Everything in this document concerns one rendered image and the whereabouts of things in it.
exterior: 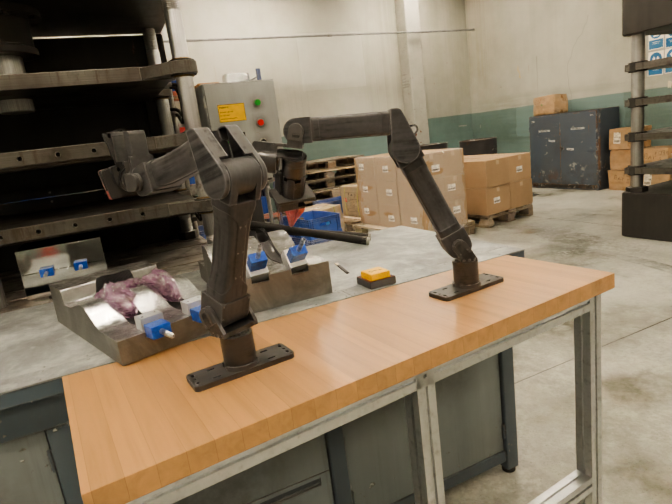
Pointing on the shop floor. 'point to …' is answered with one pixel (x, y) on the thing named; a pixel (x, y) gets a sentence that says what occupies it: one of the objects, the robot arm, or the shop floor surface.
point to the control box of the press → (242, 113)
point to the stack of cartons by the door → (619, 159)
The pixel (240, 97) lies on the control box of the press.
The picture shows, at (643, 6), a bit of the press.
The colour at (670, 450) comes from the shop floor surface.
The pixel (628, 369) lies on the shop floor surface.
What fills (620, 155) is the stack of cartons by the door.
